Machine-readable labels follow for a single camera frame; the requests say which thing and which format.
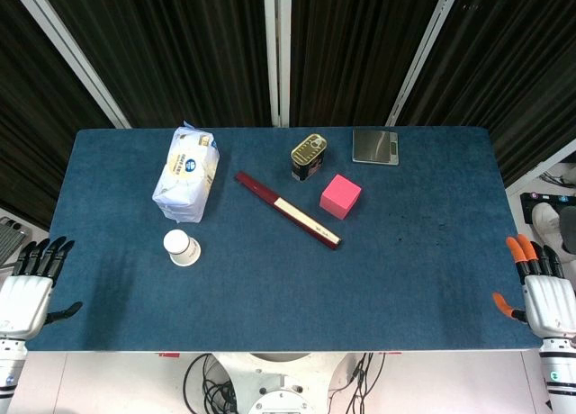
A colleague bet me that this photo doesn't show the white paper cup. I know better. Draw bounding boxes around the white paper cup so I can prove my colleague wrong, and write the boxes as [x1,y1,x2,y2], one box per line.
[162,229,203,268]

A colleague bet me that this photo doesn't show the silver digital kitchen scale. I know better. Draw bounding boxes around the silver digital kitchen scale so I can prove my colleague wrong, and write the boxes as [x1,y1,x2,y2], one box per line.
[351,129,401,166]

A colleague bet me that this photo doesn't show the white shoe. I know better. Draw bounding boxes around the white shoe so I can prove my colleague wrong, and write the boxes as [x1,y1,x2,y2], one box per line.
[533,202,564,243]

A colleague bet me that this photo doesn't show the black pleated curtain panel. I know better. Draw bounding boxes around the black pleated curtain panel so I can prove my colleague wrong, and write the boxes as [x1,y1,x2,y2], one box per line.
[290,0,446,128]
[398,0,576,186]
[38,0,276,130]
[0,0,116,230]

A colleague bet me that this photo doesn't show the black device with buttons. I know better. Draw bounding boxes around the black device with buttons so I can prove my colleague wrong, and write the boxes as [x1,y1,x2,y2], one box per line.
[520,191,576,229]

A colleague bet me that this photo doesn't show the blue felt table cloth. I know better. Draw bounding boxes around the blue felt table cloth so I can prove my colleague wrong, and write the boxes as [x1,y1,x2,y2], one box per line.
[25,126,544,353]

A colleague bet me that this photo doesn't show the pink foam cube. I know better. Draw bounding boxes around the pink foam cube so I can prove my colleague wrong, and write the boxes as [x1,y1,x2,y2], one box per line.
[319,173,363,221]

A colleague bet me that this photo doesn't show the grey ribbed metal rack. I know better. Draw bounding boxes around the grey ribbed metal rack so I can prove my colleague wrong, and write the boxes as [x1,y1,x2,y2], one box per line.
[0,215,29,267]

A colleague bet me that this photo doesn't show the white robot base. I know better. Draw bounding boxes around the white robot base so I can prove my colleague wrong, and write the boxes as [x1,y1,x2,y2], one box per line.
[211,351,356,414]

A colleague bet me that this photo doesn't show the black gold luncheon meat can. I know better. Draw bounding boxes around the black gold luncheon meat can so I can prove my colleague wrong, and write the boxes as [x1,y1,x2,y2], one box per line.
[290,133,328,182]

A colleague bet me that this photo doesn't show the white metal frame post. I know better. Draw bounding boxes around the white metal frame post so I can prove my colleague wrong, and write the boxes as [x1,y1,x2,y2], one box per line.
[263,0,293,128]
[6,0,132,130]
[385,0,472,128]
[506,139,576,195]

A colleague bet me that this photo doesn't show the black cable bundle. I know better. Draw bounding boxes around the black cable bundle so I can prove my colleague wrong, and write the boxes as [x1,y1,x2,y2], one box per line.
[328,351,388,414]
[183,353,239,414]

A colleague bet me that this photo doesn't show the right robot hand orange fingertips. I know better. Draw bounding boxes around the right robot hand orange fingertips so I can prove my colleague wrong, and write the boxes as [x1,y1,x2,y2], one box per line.
[492,233,576,341]

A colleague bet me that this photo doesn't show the white printed flour bag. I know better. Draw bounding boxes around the white printed flour bag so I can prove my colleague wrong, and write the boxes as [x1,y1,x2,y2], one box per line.
[151,121,221,225]

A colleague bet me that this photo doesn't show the dark red long fan box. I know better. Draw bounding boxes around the dark red long fan box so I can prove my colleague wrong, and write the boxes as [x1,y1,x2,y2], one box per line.
[234,170,343,252]

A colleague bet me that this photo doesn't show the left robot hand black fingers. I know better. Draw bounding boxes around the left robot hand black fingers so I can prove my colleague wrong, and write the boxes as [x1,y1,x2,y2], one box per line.
[0,236,85,341]

